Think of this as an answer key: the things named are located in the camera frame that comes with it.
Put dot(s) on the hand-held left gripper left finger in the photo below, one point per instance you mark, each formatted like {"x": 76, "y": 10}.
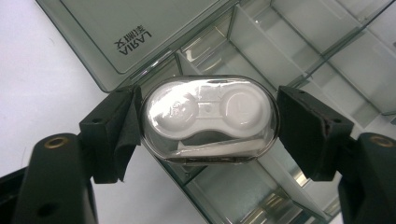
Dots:
{"x": 109, "y": 133}

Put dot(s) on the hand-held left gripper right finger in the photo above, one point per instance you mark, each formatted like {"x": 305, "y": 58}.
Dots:
{"x": 311, "y": 133}

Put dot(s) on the smoky clear compartment storage box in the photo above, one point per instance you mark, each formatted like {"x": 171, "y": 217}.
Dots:
{"x": 280, "y": 46}

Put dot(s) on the clear contact lens case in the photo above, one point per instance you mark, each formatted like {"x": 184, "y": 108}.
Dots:
{"x": 208, "y": 118}

